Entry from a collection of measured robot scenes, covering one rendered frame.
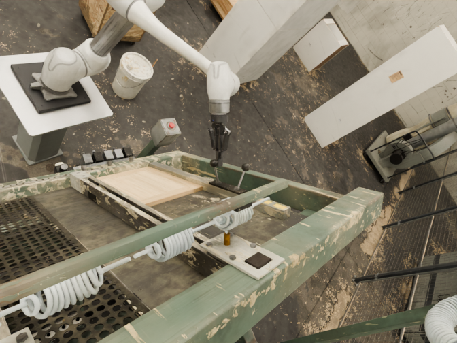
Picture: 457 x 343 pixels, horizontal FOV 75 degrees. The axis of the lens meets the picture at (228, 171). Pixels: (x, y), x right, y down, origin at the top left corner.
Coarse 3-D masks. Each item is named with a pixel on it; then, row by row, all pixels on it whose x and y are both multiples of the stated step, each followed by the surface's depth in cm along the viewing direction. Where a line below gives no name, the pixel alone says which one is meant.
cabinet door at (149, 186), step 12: (144, 168) 171; (108, 180) 150; (120, 180) 150; (132, 180) 151; (144, 180) 151; (156, 180) 151; (168, 180) 151; (180, 180) 150; (132, 192) 135; (144, 192) 135; (156, 192) 135; (168, 192) 134; (180, 192) 135; (192, 192) 139; (156, 204) 126
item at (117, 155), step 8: (96, 152) 173; (104, 152) 176; (112, 152) 183; (120, 152) 182; (128, 152) 185; (80, 160) 171; (88, 160) 168; (96, 160) 171; (104, 160) 178; (112, 160) 180; (120, 160) 183; (56, 168) 158; (64, 168) 156; (72, 168) 165; (80, 168) 166
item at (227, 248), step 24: (96, 192) 124; (120, 192) 119; (120, 216) 111; (144, 216) 98; (168, 216) 98; (216, 240) 76; (240, 240) 76; (192, 264) 82; (216, 264) 75; (240, 264) 66
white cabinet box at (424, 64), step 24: (408, 48) 366; (432, 48) 352; (456, 48) 356; (384, 72) 391; (408, 72) 375; (432, 72) 360; (456, 72) 346; (336, 96) 440; (360, 96) 419; (384, 96) 401; (408, 96) 384; (312, 120) 477; (336, 120) 454; (360, 120) 432
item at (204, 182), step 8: (160, 168) 166; (168, 168) 164; (176, 176) 157; (184, 176) 151; (192, 176) 150; (200, 176) 150; (200, 184) 144; (208, 184) 139; (216, 192) 136; (224, 192) 132; (256, 200) 120; (256, 208) 120; (264, 208) 118; (272, 208) 115; (280, 208) 113; (288, 208) 113; (280, 216) 113; (288, 216) 115
